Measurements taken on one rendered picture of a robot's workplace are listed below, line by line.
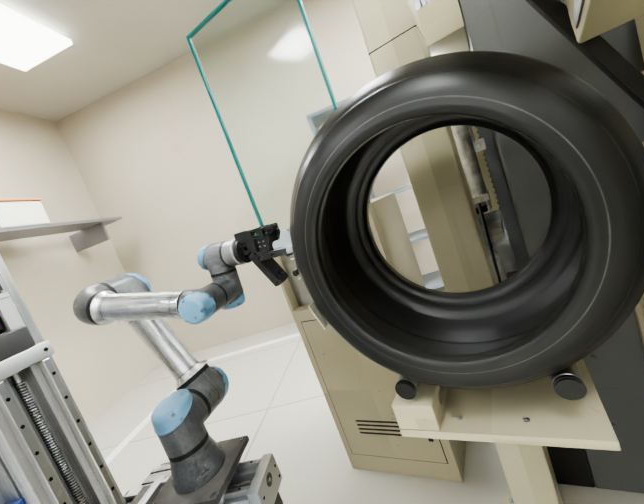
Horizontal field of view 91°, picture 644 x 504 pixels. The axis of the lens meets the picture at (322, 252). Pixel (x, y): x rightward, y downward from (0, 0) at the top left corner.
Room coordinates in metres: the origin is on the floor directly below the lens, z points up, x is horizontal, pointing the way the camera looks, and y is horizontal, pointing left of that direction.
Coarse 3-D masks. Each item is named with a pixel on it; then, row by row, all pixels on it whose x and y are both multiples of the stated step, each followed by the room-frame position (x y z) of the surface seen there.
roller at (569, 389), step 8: (568, 368) 0.49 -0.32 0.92; (576, 368) 0.49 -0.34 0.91; (552, 376) 0.50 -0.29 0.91; (560, 376) 0.48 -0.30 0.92; (568, 376) 0.47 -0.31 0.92; (576, 376) 0.47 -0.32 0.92; (552, 384) 0.49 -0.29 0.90; (560, 384) 0.48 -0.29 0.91; (568, 384) 0.47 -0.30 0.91; (576, 384) 0.46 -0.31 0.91; (584, 384) 0.46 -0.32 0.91; (560, 392) 0.48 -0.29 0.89; (568, 392) 0.47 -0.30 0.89; (576, 392) 0.47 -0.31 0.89; (584, 392) 0.46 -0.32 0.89
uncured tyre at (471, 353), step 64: (448, 64) 0.48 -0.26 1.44; (512, 64) 0.44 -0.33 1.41; (320, 128) 0.61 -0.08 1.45; (384, 128) 0.52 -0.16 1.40; (512, 128) 0.44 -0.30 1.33; (576, 128) 0.40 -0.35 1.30; (320, 192) 0.58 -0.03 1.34; (576, 192) 0.41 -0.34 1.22; (640, 192) 0.39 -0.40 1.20; (320, 256) 0.63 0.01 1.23; (576, 256) 0.62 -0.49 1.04; (640, 256) 0.39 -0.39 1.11; (384, 320) 0.77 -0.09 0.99; (448, 320) 0.77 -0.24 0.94; (512, 320) 0.68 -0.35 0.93; (576, 320) 0.42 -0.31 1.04; (448, 384) 0.54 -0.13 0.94; (512, 384) 0.51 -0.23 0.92
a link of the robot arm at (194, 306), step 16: (96, 288) 0.93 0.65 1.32; (208, 288) 0.82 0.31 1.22; (80, 304) 0.87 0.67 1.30; (96, 304) 0.86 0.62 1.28; (112, 304) 0.85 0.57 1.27; (128, 304) 0.83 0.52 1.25; (144, 304) 0.82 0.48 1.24; (160, 304) 0.81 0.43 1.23; (176, 304) 0.79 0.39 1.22; (192, 304) 0.75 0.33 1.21; (208, 304) 0.77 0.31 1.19; (224, 304) 0.84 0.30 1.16; (80, 320) 0.88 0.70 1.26; (96, 320) 0.86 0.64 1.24; (112, 320) 0.87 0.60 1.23; (128, 320) 0.86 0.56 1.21; (192, 320) 0.76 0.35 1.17
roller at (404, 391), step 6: (402, 378) 0.63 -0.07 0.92; (408, 378) 0.62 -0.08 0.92; (396, 384) 0.63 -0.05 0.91; (402, 384) 0.62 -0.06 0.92; (408, 384) 0.61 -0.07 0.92; (414, 384) 0.61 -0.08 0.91; (396, 390) 0.62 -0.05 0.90; (402, 390) 0.62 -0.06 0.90; (408, 390) 0.61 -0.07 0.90; (414, 390) 0.61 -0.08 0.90; (402, 396) 0.62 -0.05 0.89; (408, 396) 0.61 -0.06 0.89; (414, 396) 0.61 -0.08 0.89
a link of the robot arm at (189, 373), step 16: (112, 288) 0.97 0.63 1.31; (128, 288) 1.01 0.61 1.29; (144, 288) 1.06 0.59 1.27; (144, 320) 1.00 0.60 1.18; (160, 320) 1.03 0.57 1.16; (144, 336) 0.99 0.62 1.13; (160, 336) 0.99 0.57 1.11; (176, 336) 1.03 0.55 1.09; (160, 352) 0.98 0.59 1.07; (176, 352) 0.99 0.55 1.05; (176, 368) 0.97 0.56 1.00; (192, 368) 0.99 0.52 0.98; (208, 368) 1.01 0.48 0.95; (176, 384) 0.98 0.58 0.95; (192, 384) 0.95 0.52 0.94; (208, 384) 0.97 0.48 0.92; (224, 384) 1.01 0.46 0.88; (208, 400) 0.93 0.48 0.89
